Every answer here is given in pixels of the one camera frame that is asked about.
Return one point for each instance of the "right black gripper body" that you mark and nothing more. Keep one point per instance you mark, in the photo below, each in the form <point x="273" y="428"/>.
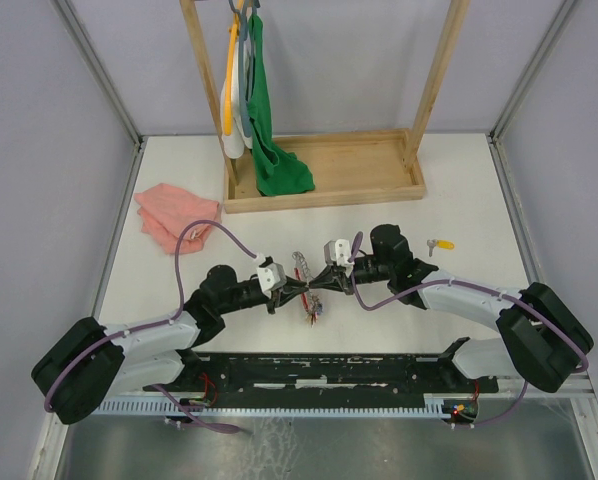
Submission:
<point x="345" y="277"/>

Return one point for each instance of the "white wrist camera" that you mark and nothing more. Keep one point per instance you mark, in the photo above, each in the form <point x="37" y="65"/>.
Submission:
<point x="271" y="276"/>
<point x="338" y="253"/>

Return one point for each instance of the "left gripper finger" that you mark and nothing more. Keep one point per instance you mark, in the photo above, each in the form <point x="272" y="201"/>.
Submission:
<point x="284" y="297"/>
<point x="294" y="284"/>

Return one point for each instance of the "grey key holder with rings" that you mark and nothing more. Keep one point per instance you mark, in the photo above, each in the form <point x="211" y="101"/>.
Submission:
<point x="311" y="301"/>

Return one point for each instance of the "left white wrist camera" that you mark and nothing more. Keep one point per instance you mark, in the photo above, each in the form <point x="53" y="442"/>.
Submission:
<point x="271" y="276"/>

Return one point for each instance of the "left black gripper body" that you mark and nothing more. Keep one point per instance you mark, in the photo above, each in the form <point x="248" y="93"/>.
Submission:
<point x="281" y="293"/>

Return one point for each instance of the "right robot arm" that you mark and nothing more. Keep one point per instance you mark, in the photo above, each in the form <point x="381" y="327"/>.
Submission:
<point x="538" y="338"/>

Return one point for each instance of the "white hanging garment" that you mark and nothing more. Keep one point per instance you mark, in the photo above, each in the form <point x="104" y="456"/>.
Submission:
<point x="234" y="137"/>

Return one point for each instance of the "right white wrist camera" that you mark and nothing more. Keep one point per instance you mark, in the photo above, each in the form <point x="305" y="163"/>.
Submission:
<point x="338" y="253"/>

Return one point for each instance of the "wooden clothes rack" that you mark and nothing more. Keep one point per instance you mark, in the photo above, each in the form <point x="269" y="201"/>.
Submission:
<point x="357" y="167"/>

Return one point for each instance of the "grey clothes hanger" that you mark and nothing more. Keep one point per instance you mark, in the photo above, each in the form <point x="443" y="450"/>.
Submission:
<point x="245" y="68"/>

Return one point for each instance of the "yellow tag key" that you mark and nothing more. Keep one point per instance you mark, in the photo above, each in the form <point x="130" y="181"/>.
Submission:
<point x="434" y="244"/>

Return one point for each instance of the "pink folded cloth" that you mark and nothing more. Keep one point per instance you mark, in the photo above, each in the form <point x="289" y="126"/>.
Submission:
<point x="165" y="211"/>

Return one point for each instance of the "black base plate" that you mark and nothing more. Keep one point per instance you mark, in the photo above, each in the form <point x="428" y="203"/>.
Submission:
<point x="320" y="380"/>

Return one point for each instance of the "yellow clothes hanger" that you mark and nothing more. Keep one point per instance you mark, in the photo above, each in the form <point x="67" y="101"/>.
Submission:
<point x="230" y="95"/>

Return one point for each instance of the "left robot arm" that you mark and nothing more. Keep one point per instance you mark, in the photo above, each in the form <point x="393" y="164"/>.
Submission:
<point x="92" y="362"/>

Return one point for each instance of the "green hanging garment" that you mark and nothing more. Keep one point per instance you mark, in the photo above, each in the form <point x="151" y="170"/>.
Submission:
<point x="278" y="172"/>

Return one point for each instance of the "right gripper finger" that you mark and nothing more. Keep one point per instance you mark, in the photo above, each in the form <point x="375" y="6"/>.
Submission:
<point x="336" y="288"/>
<point x="325" y="278"/>

